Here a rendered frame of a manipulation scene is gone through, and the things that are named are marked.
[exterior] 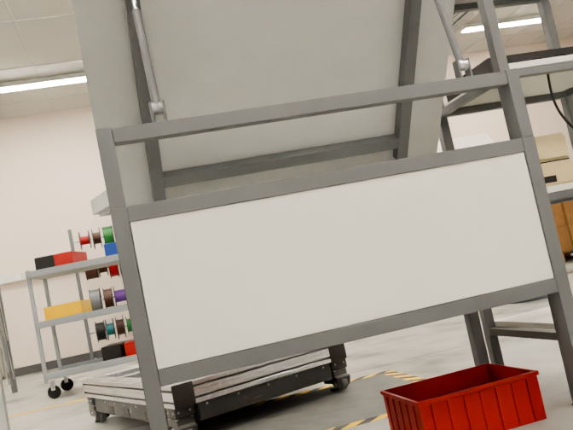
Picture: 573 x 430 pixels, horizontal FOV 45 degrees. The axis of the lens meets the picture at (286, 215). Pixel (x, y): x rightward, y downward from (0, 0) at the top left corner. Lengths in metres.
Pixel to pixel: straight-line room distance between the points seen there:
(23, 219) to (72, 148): 1.12
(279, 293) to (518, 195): 0.73
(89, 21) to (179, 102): 0.36
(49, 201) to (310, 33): 7.58
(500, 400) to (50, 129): 8.24
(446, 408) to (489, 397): 0.13
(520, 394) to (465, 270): 0.44
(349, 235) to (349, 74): 0.69
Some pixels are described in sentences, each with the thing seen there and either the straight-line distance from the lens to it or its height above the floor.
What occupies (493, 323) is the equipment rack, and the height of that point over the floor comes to 0.23.
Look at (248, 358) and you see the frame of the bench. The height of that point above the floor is 0.38.
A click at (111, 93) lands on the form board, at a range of 2.14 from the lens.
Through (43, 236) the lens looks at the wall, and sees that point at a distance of 9.48.
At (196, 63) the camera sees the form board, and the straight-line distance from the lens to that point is 2.14.
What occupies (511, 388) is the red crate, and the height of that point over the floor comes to 0.11.
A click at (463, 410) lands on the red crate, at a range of 2.08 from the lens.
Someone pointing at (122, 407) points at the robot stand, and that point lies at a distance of 3.42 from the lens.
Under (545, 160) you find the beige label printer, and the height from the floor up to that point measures 0.76.
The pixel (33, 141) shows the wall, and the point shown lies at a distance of 9.70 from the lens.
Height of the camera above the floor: 0.56
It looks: 5 degrees up
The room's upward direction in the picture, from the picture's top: 12 degrees counter-clockwise
